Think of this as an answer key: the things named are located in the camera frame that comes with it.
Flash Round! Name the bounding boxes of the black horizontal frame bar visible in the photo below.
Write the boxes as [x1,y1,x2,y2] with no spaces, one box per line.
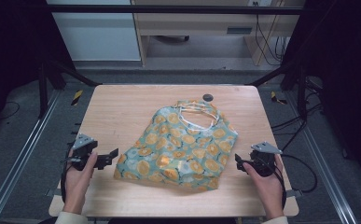
[45,4,305,16]

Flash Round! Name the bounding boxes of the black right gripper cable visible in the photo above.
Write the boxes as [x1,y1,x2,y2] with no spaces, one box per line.
[271,153,319,210]

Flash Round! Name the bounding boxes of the person's left hand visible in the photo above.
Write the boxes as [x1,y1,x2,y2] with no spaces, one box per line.
[62,149,99,215]

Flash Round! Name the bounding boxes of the black curtain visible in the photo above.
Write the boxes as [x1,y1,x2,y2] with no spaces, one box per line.
[280,0,361,190]
[0,0,76,144]

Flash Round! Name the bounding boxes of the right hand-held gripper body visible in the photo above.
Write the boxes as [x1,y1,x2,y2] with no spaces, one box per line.
[248,141,284,178]

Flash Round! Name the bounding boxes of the black cable under desk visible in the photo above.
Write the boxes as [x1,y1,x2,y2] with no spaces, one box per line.
[152,35,191,44]

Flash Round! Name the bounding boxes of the black floor cables bundle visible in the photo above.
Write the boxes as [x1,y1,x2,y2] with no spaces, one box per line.
[271,76,325,152]

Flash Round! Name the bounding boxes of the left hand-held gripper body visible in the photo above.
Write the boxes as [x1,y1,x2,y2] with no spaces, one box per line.
[66,133,107,172]

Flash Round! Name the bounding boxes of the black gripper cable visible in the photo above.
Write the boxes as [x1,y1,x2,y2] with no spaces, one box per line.
[60,148,77,203]
[271,153,319,210]

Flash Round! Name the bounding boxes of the person's right hand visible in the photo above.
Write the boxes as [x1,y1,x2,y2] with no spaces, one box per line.
[242,154,285,219]

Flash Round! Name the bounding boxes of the aluminium floor rail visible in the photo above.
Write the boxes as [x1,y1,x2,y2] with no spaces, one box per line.
[284,91,359,224]
[0,89,62,224]

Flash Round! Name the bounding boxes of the black metal frame strut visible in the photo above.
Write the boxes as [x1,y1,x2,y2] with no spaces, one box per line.
[37,59,104,119]
[245,59,311,121]

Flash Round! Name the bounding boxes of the black hanging cables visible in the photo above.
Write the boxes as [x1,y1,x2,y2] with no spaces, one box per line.
[253,1,291,67]

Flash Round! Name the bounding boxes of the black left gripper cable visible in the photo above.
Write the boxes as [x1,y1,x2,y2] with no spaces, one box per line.
[60,148,77,203]

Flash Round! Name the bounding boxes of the thin black floor cable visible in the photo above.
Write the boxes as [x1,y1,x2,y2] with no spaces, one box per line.
[0,100,21,121]

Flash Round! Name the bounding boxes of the yellow black floor tape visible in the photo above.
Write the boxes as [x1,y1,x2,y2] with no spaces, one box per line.
[71,89,85,107]
[270,91,288,105]

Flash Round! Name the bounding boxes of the white cabinet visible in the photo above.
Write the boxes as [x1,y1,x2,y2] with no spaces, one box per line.
[45,0,142,62]

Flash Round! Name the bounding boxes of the light wooden desk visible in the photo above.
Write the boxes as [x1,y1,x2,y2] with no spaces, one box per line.
[131,0,307,67]

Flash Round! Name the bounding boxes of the grey table bracket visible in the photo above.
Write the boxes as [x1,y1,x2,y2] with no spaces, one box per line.
[45,188,62,199]
[285,189,304,199]

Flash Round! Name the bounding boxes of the green bag with orange print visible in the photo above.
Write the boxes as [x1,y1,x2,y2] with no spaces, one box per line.
[113,98,239,192]

